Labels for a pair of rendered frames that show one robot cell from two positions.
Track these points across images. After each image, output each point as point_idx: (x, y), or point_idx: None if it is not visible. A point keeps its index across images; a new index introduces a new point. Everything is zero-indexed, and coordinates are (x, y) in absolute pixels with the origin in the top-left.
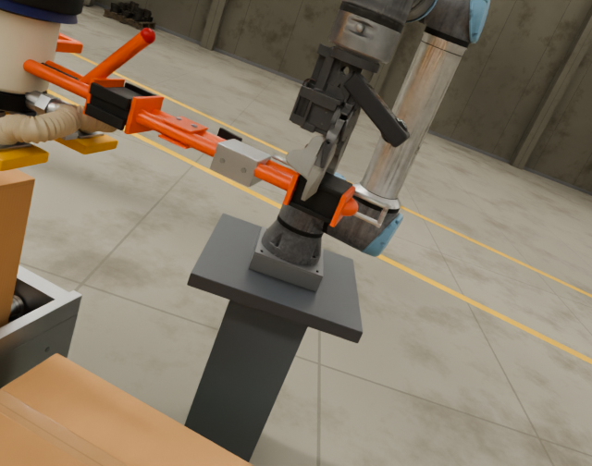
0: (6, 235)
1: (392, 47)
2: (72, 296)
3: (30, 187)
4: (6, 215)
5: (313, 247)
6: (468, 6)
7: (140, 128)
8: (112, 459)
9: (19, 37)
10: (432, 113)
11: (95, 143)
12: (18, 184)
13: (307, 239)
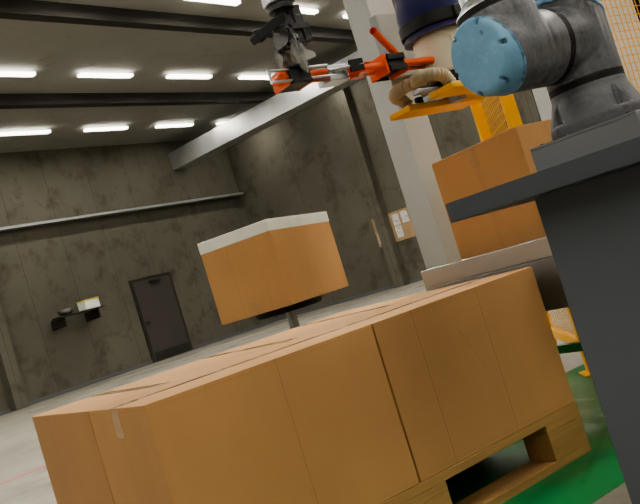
0: (514, 171)
1: (262, 0)
2: None
3: (514, 133)
4: (507, 157)
5: (553, 112)
6: None
7: (377, 76)
8: (417, 301)
9: (416, 55)
10: None
11: (435, 90)
12: (505, 133)
13: (551, 104)
